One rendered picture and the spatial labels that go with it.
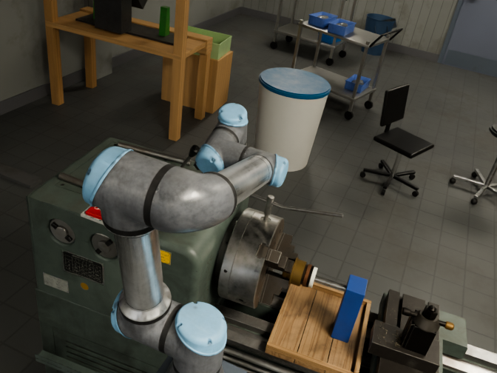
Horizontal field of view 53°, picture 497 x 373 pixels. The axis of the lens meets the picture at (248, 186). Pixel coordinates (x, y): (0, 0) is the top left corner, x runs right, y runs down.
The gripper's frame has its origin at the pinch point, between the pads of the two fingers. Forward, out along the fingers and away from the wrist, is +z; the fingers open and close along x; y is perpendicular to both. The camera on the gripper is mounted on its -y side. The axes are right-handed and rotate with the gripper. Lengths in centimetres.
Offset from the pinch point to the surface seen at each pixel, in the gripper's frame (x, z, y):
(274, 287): -9.7, 28.7, 20.7
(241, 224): -2.9, 9.0, 6.1
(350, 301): -8, 25, 45
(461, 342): 1, 43, 85
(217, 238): -10.9, 8.3, 1.1
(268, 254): -8.4, 11.9, 17.0
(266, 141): 201, 183, -46
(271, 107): 210, 152, -46
